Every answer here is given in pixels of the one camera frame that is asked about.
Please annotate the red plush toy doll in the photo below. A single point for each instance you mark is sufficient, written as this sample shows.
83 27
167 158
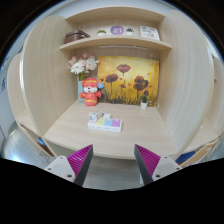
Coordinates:
91 91

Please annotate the small potted plant white pot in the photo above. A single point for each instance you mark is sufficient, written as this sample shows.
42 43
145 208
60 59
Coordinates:
144 102

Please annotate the purple round number sign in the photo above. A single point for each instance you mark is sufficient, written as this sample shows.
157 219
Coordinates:
117 30

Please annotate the yellow poppy flower painting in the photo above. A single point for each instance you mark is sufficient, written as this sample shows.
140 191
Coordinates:
128 80

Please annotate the white framed picture card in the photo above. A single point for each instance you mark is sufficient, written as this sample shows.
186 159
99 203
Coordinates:
149 32

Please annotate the small green plant right shelf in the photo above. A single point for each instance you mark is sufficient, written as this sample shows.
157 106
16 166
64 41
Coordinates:
129 31

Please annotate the small green plant left shelf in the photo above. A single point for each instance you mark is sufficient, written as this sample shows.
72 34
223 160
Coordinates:
101 33

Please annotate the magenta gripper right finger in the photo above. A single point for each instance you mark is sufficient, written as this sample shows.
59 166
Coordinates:
152 166

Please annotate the wooden desk hutch shelf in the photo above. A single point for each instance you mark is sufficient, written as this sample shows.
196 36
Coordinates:
43 93

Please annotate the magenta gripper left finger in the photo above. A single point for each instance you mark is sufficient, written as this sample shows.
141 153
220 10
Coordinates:
73 168

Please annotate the white colourful power strip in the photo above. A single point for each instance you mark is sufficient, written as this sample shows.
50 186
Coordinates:
109 125

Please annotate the pink white flower bouquet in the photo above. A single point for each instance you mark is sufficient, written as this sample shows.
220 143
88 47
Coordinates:
81 66

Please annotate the small green plant shelf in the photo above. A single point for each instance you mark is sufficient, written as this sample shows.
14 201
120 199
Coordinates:
129 31
101 33

